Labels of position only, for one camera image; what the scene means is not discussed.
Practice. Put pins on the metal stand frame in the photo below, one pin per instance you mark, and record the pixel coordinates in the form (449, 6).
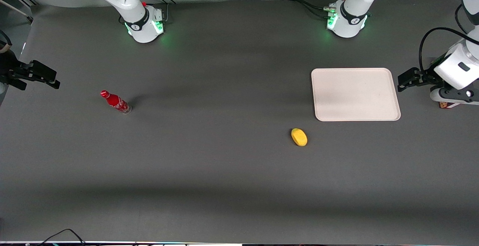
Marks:
(18, 2)

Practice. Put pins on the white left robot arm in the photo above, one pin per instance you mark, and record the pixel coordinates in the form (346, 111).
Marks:
(348, 25)

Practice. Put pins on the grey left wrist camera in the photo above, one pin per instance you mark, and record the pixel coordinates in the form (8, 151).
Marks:
(454, 95)

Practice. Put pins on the beige plastic tray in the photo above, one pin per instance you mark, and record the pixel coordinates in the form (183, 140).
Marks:
(355, 94)

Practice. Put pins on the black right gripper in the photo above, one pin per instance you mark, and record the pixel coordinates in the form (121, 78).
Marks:
(8, 70)

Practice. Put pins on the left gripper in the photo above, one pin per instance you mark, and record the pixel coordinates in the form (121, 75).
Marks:
(426, 77)

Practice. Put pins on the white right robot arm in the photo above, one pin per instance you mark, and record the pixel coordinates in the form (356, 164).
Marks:
(144, 29)

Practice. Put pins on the red cookie box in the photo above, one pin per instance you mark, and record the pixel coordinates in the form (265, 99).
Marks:
(448, 105)

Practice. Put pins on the yellow toy mango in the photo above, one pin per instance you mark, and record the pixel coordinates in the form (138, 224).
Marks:
(299, 137)

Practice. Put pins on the red cola bottle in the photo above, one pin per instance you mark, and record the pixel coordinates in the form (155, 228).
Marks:
(115, 102)

